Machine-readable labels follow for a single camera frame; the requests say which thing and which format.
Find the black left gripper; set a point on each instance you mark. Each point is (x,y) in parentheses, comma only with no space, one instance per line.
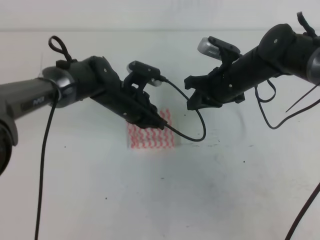
(130,103)

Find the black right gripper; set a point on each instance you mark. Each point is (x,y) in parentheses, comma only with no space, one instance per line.
(223,85)

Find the pink white wavy striped towel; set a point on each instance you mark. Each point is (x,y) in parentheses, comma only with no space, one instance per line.
(150,138)

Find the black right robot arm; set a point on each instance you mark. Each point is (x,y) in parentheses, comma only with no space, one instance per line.
(280,52)

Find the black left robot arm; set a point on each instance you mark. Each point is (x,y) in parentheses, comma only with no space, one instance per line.
(71,81)

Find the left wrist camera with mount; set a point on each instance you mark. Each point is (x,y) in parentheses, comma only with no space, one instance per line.
(141,74)

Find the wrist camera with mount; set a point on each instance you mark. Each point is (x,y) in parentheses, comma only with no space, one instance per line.
(219,50)
(141,74)

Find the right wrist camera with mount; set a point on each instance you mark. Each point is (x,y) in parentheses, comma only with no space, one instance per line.
(219,50)

